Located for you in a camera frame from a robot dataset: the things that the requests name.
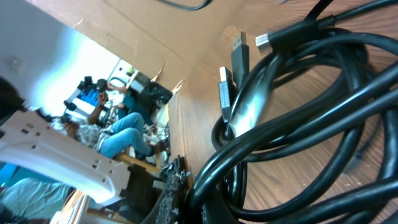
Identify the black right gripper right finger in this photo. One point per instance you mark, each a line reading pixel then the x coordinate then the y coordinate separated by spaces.
pixel 215 211

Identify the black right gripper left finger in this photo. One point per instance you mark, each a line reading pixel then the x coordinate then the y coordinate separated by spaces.
pixel 170 205

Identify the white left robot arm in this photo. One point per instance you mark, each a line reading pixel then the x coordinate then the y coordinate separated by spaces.
pixel 27 140

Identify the seated person in jeans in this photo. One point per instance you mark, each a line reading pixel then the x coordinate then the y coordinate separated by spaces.
pixel 126 132

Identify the person in striped shirt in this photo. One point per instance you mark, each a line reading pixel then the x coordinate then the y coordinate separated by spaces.
pixel 33 201

